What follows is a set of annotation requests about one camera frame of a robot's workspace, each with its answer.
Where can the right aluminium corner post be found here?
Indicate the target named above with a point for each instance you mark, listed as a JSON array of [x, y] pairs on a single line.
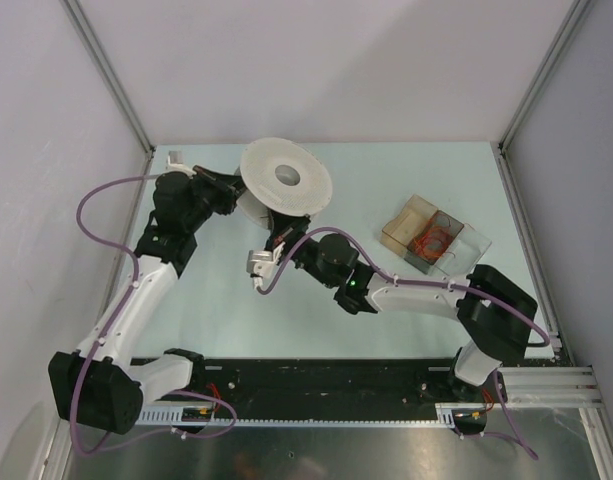
[[562, 41]]

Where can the smoky grey plastic bin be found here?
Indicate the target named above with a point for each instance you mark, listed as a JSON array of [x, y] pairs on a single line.
[[431, 244]]

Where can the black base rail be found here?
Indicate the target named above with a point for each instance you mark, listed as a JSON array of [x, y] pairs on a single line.
[[340, 390]]

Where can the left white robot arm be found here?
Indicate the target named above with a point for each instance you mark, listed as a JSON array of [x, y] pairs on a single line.
[[98, 385]]

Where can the white slotted cable duct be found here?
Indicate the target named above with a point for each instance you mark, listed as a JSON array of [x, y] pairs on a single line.
[[442, 416]]

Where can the white perforated cable spool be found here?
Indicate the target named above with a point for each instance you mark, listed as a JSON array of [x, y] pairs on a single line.
[[281, 176]]

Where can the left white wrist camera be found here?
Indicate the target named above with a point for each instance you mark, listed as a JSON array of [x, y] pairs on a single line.
[[175, 163]]

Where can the aluminium corner post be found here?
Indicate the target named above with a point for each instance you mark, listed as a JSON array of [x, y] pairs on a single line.
[[562, 41], [101, 61]]

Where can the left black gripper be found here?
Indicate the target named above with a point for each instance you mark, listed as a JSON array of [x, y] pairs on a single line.
[[229, 187]]

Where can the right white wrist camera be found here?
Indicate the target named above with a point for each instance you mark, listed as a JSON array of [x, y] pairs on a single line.
[[261, 266]]

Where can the left aluminium corner post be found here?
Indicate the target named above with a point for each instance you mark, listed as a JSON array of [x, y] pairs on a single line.
[[101, 61]]

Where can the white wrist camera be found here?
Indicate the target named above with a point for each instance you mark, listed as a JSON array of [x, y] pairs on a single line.
[[175, 163], [261, 266]]

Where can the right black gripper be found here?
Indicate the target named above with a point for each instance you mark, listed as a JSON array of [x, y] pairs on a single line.
[[285, 230]]

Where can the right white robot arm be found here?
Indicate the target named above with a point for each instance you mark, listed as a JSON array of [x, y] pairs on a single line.
[[497, 315]]

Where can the clear plastic bin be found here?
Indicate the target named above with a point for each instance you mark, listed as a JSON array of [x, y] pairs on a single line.
[[465, 251]]

